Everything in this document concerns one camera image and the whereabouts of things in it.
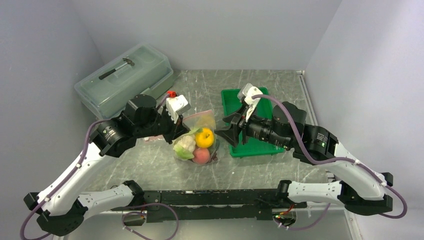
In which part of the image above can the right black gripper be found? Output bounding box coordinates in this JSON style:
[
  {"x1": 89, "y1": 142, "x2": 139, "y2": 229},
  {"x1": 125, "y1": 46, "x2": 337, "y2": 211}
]
[{"x1": 214, "y1": 103, "x2": 293, "y2": 149}]

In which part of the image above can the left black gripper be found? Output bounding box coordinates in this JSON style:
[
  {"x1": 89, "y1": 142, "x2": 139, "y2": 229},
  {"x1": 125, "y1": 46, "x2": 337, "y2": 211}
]
[{"x1": 135, "y1": 105, "x2": 190, "y2": 144}]

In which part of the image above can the white cauliflower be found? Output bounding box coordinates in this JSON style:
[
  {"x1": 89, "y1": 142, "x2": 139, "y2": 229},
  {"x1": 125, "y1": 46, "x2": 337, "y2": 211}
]
[{"x1": 173, "y1": 134, "x2": 196, "y2": 160}]

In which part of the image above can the clear zip top bag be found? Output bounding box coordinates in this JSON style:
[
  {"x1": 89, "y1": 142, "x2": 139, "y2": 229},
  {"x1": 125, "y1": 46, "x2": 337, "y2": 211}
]
[{"x1": 171, "y1": 109, "x2": 220, "y2": 166}]

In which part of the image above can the orange fruit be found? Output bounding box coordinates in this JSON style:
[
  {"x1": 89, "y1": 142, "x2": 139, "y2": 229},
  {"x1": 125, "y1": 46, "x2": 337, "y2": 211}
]
[{"x1": 194, "y1": 127, "x2": 215, "y2": 148}]

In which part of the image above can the pink peach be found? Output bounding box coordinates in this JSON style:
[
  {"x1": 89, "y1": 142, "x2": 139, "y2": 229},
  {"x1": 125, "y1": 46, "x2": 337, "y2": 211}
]
[{"x1": 192, "y1": 147, "x2": 211, "y2": 165}]

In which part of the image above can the dark red grape bunch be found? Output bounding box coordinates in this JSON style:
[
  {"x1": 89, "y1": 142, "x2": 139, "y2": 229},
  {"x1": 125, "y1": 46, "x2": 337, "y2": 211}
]
[{"x1": 208, "y1": 145, "x2": 219, "y2": 163}]

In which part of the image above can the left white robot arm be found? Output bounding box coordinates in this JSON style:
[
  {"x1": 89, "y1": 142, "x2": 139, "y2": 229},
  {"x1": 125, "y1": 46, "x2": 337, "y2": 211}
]
[{"x1": 24, "y1": 94, "x2": 191, "y2": 237}]

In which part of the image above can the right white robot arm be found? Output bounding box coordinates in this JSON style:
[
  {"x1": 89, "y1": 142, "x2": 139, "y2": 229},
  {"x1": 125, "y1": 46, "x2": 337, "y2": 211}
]
[{"x1": 215, "y1": 101, "x2": 393, "y2": 216}]

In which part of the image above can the green plastic tray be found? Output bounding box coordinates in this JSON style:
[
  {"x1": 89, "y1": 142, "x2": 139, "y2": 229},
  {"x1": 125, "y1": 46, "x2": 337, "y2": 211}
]
[{"x1": 221, "y1": 89, "x2": 285, "y2": 158}]

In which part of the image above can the clear plastic storage box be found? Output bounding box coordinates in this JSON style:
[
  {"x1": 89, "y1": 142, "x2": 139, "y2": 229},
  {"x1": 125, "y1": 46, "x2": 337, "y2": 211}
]
[{"x1": 74, "y1": 43, "x2": 174, "y2": 119}]

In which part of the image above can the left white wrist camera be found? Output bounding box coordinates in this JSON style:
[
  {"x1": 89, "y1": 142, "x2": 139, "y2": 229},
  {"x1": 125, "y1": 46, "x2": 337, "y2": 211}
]
[{"x1": 166, "y1": 91, "x2": 191, "y2": 124}]

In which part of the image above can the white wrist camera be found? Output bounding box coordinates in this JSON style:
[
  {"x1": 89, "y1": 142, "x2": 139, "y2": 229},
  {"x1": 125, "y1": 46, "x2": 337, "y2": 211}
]
[
  {"x1": 237, "y1": 83, "x2": 264, "y2": 123},
  {"x1": 166, "y1": 91, "x2": 191, "y2": 124}
]

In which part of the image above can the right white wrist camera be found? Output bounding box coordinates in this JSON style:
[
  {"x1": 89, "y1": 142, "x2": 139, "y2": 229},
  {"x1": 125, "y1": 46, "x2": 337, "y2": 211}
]
[{"x1": 237, "y1": 83, "x2": 264, "y2": 123}]

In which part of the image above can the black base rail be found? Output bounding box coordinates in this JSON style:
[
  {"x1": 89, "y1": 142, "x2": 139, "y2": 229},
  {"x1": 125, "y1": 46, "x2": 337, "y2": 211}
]
[{"x1": 113, "y1": 188, "x2": 307, "y2": 223}]

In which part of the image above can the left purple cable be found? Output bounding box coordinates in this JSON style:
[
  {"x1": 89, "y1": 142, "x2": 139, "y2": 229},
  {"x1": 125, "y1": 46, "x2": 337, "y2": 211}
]
[{"x1": 19, "y1": 94, "x2": 171, "y2": 240}]

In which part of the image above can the purple cable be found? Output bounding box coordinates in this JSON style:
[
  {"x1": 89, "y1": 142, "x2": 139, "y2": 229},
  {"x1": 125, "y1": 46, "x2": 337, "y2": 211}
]
[
  {"x1": 19, "y1": 94, "x2": 171, "y2": 240},
  {"x1": 251, "y1": 94, "x2": 409, "y2": 232}
]

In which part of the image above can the black handled hammer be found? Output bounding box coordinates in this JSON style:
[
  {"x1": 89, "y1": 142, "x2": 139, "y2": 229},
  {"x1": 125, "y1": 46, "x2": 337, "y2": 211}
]
[{"x1": 98, "y1": 58, "x2": 135, "y2": 80}]

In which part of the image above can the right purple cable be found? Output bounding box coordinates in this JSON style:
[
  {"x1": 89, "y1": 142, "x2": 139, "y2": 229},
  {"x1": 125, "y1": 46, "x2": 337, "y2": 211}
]
[{"x1": 251, "y1": 94, "x2": 409, "y2": 232}]

